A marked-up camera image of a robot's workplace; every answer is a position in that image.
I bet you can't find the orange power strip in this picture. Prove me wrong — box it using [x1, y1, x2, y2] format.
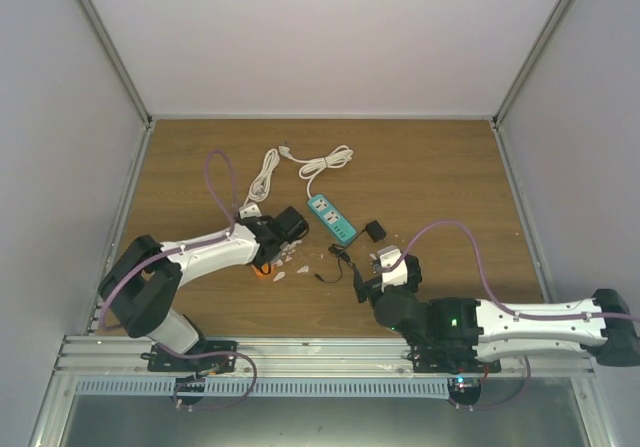
[252, 264, 273, 278]

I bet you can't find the teal power strip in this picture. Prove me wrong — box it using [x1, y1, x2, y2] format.
[307, 194, 357, 246]

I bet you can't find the white orange-strip cord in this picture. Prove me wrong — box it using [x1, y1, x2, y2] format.
[238, 147, 281, 213]

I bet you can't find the white teal-strip cord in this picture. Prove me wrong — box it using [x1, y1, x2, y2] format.
[277, 140, 355, 198]

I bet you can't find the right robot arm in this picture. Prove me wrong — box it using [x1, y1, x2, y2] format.
[353, 251, 639, 374]

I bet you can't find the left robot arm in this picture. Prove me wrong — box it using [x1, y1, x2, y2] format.
[98, 207, 309, 371]

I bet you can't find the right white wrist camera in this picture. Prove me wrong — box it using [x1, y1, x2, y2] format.
[377, 245, 409, 291]

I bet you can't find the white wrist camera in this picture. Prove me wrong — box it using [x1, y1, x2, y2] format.
[377, 245, 409, 291]
[238, 202, 262, 219]

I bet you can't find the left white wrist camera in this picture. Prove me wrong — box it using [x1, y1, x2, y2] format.
[238, 202, 262, 219]

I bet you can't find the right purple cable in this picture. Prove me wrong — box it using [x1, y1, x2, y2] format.
[384, 220, 640, 326]

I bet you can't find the purple cable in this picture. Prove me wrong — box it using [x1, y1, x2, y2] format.
[99, 150, 241, 331]
[384, 220, 640, 326]

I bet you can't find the grey slotted cable duct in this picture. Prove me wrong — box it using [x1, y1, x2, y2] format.
[76, 376, 449, 400]

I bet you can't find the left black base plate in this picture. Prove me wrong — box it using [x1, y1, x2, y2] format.
[140, 340, 238, 407]

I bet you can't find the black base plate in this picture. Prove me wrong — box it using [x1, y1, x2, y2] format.
[406, 345, 502, 409]
[140, 340, 238, 407]

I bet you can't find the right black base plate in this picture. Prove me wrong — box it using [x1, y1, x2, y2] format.
[406, 345, 502, 409]

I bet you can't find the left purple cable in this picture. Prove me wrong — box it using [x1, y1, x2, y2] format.
[99, 150, 241, 331]

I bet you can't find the aluminium front rail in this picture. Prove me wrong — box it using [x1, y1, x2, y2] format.
[55, 334, 594, 379]

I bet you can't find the left aluminium frame post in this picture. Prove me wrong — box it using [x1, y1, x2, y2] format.
[58, 0, 153, 129]

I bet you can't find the aluminium frame post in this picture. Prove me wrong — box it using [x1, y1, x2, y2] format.
[58, 0, 153, 129]
[491, 0, 576, 130]

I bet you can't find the right aluminium frame post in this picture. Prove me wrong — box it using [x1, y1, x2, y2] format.
[491, 0, 576, 130]

